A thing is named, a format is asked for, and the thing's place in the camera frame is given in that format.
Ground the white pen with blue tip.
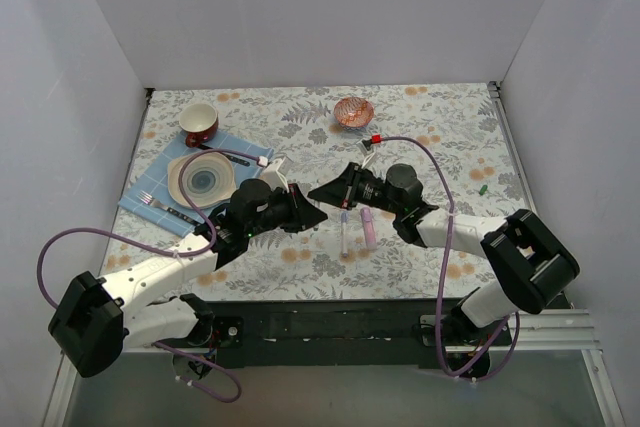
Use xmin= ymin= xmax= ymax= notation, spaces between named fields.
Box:
xmin=340 ymin=222 xmax=349 ymax=258

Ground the pink highlighter pen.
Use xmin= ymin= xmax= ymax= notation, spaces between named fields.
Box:
xmin=360 ymin=207 xmax=377 ymax=251

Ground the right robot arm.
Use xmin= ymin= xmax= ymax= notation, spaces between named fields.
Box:
xmin=309 ymin=163 xmax=580 ymax=345

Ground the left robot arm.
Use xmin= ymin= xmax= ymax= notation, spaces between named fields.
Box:
xmin=48 ymin=179 xmax=327 ymax=378

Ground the orange patterned bowl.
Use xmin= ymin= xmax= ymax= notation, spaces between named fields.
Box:
xmin=333 ymin=97 xmax=374 ymax=130

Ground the beige plate with blue rings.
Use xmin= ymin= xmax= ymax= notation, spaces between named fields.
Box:
xmin=167 ymin=153 xmax=236 ymax=209

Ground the floral tablecloth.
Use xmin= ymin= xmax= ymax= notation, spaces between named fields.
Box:
xmin=129 ymin=83 xmax=531 ymax=301

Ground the red ceramic mug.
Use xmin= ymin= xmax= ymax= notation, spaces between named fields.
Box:
xmin=179 ymin=103 xmax=219 ymax=148

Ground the blue checked cloth napkin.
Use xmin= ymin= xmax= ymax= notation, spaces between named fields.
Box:
xmin=119 ymin=130 xmax=274 ymax=237

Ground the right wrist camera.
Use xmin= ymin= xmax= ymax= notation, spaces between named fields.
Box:
xmin=358 ymin=134 xmax=382 ymax=169

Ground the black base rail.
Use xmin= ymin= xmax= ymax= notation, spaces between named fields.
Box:
xmin=89 ymin=296 xmax=571 ymax=371

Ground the black handled fork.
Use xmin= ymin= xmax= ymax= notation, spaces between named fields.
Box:
xmin=137 ymin=191 xmax=199 ymax=226

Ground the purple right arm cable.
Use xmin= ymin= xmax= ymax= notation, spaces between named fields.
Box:
xmin=372 ymin=135 xmax=521 ymax=379

